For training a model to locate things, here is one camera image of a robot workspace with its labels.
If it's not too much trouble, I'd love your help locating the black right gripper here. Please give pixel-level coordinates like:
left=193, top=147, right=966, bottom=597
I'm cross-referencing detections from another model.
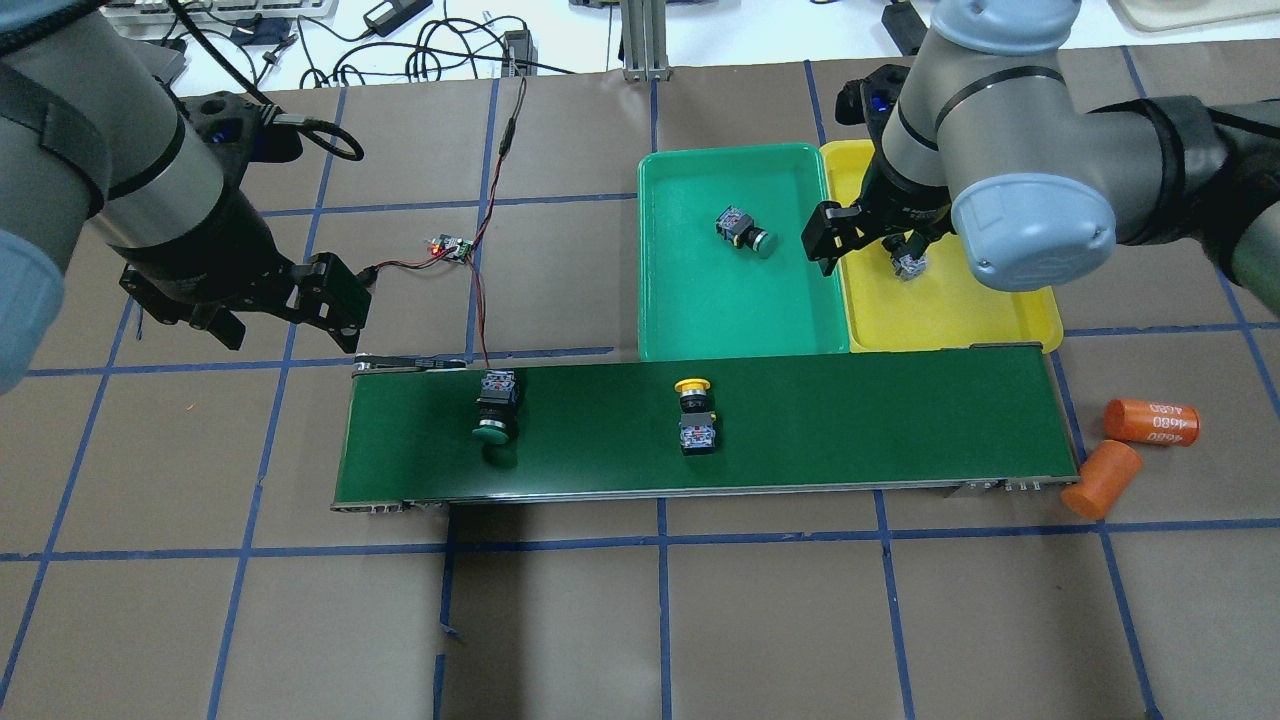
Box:
left=803, top=150, right=955, bottom=277

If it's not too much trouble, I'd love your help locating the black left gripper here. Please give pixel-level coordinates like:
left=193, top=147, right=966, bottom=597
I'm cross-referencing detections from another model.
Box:
left=118, top=190, right=372, bottom=354

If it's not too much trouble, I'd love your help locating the green push button switch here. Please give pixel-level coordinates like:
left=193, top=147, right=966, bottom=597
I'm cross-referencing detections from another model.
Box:
left=472, top=369, right=520, bottom=446
left=716, top=205, right=777, bottom=259

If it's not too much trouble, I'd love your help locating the orange cylinder marked 4680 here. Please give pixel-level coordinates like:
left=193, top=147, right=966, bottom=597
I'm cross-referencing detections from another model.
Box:
left=1103, top=398, right=1201, bottom=447

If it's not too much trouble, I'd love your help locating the plain orange cylinder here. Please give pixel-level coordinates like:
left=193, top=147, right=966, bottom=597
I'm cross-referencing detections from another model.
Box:
left=1060, top=439, right=1146, bottom=521

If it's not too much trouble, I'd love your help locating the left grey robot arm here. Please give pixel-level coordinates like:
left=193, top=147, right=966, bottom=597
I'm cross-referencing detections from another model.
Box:
left=1, top=1, right=371, bottom=391

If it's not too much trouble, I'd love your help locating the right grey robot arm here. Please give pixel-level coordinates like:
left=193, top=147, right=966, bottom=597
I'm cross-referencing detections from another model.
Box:
left=803, top=1, right=1279, bottom=309

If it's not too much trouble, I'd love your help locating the green plastic tray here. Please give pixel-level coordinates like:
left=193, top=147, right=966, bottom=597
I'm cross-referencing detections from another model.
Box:
left=637, top=143, right=851, bottom=361

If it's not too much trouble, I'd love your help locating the yellow plastic tray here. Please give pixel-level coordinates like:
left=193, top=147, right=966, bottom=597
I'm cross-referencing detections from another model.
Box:
left=820, top=137, right=1065, bottom=355

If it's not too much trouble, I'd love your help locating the black power adapter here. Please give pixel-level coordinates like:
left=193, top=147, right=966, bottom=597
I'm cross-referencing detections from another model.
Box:
left=879, top=1, right=928, bottom=56

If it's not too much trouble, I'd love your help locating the green conveyor belt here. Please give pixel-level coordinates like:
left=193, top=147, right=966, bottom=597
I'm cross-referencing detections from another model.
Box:
left=332, top=345, right=1078, bottom=512

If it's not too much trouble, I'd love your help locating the beige serving tray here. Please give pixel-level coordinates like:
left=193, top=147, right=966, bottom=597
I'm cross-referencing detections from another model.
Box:
left=1110, top=1, right=1279, bottom=32

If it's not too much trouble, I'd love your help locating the red black power cable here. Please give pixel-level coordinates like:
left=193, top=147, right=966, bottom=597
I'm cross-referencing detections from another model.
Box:
left=360, top=76, right=531, bottom=369

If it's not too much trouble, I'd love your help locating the aluminium frame post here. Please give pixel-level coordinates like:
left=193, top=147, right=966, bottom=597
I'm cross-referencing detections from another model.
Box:
left=618, top=0, right=672, bottom=82

